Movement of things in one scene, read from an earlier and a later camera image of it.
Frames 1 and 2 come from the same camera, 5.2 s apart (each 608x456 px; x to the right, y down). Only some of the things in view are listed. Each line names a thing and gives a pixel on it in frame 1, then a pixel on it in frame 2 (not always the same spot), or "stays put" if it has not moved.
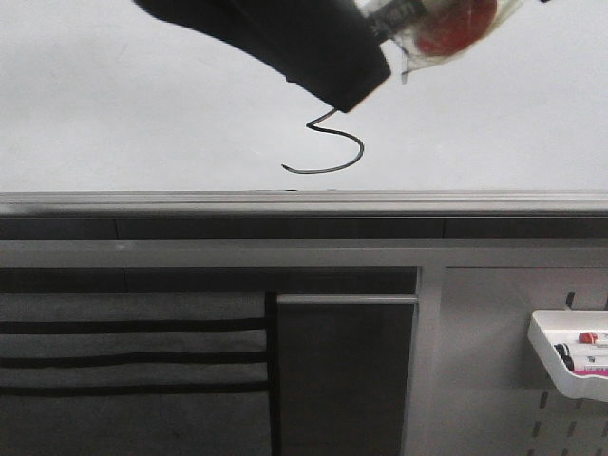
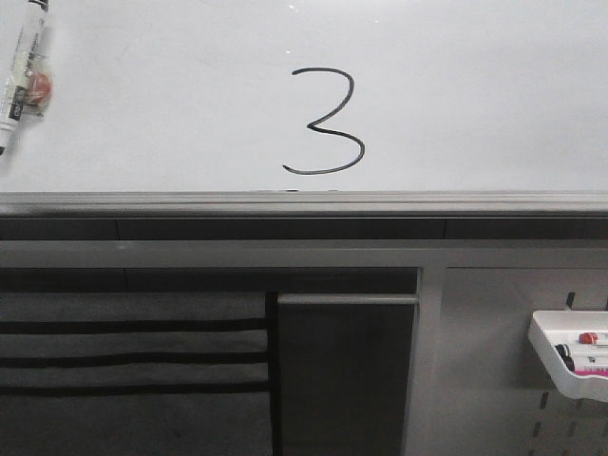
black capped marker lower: x=567 y=358 stays put
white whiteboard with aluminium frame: x=118 y=123 stays put
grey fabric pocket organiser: x=139 y=373 stays put
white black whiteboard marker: x=433 y=34 -> x=28 y=85
